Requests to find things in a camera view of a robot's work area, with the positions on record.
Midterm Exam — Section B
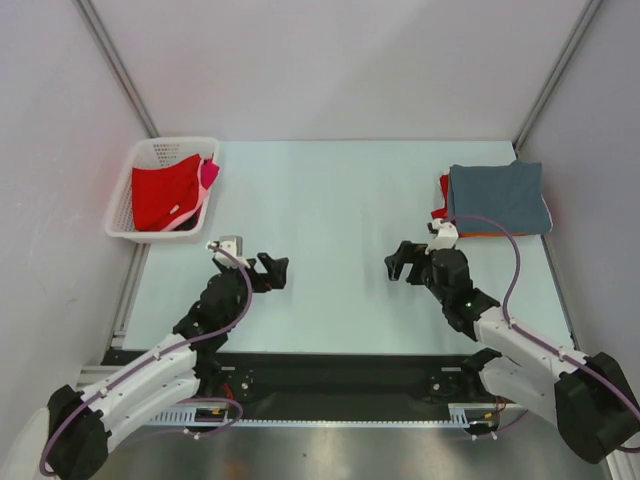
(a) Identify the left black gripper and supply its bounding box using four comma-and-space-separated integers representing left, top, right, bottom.
218, 253, 287, 329

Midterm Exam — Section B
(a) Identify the red t shirt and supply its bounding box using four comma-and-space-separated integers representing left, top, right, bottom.
431, 173, 454, 219
132, 154, 205, 232

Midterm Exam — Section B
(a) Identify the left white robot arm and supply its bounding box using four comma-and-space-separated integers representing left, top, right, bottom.
38, 242, 289, 479

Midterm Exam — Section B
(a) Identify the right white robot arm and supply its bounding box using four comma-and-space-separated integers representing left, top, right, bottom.
384, 241, 639, 464

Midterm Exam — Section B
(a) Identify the red folded t shirt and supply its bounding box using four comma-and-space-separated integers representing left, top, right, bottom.
431, 173, 454, 219

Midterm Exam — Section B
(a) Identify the orange folded t shirt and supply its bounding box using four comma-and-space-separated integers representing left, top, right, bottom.
459, 231, 532, 238

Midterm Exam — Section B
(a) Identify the pink t shirt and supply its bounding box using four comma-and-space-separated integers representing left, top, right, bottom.
171, 158, 220, 231

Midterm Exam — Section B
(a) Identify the grey folded t shirt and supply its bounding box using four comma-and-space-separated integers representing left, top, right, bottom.
449, 160, 553, 235

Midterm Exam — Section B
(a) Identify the white plastic laundry basket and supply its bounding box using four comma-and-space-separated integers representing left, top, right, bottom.
105, 137, 220, 243

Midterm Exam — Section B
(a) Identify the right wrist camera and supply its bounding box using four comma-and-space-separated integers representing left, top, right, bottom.
425, 219, 459, 254

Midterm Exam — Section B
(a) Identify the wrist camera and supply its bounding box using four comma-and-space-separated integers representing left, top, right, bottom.
425, 219, 459, 254
206, 235, 249, 268

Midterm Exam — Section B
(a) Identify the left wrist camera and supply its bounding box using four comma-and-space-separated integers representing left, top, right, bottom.
206, 235, 249, 268

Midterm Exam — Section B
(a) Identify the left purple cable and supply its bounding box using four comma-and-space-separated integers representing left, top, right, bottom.
39, 242, 254, 476

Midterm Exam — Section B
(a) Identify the purple cable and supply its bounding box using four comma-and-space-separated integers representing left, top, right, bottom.
39, 242, 254, 476
439, 214, 640, 454

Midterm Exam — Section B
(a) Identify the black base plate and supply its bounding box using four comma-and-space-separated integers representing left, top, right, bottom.
99, 349, 521, 424

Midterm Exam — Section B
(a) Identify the grey slotted cable duct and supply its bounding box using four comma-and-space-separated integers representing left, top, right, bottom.
144, 403, 506, 430

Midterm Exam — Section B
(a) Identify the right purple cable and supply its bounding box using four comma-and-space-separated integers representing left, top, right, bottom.
439, 214, 640, 454

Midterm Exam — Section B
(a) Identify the right aluminium corner post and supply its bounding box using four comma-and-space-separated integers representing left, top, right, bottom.
512, 0, 606, 156

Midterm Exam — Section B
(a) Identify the aluminium corner post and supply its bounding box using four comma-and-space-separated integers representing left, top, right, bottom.
72, 0, 160, 138
512, 0, 606, 156

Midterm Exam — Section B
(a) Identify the left aluminium corner post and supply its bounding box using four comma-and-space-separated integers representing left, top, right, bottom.
72, 0, 160, 138

